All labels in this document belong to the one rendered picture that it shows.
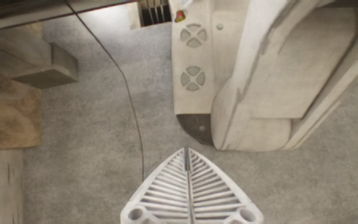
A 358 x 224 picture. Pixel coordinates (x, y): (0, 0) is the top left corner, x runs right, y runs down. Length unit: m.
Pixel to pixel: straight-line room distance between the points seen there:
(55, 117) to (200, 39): 0.94
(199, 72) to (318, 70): 0.31
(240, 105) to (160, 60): 0.68
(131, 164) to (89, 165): 0.24
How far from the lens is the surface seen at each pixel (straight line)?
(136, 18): 1.15
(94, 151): 0.93
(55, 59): 0.99
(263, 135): 0.44
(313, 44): 0.36
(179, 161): 0.16
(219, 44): 0.60
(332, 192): 1.14
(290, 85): 0.37
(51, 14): 0.67
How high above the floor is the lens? 0.77
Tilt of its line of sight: 80 degrees down
